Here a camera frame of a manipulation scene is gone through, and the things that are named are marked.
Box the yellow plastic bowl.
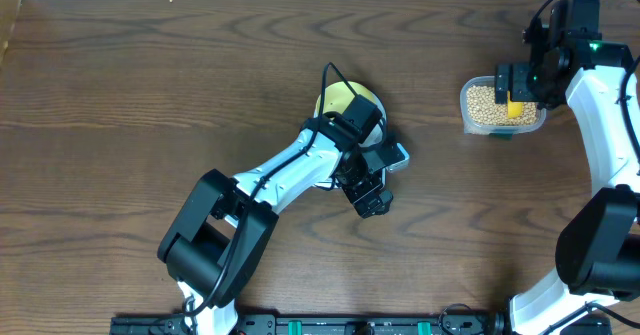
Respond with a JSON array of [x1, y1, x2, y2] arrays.
[[323, 81, 386, 147]]

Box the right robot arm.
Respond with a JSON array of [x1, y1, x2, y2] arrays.
[[502, 38, 639, 334]]

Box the yellow measuring scoop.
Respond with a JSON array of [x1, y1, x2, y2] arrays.
[[507, 91, 524, 119]]

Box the soybeans in container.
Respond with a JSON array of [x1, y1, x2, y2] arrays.
[[466, 85, 538, 126]]

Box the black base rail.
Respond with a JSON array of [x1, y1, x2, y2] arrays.
[[108, 312, 614, 335]]

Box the white digital kitchen scale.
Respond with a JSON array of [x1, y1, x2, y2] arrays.
[[283, 81, 387, 184]]

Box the clear plastic container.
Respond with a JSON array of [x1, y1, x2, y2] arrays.
[[460, 76, 546, 137]]

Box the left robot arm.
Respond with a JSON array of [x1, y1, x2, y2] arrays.
[[157, 112, 409, 334]]

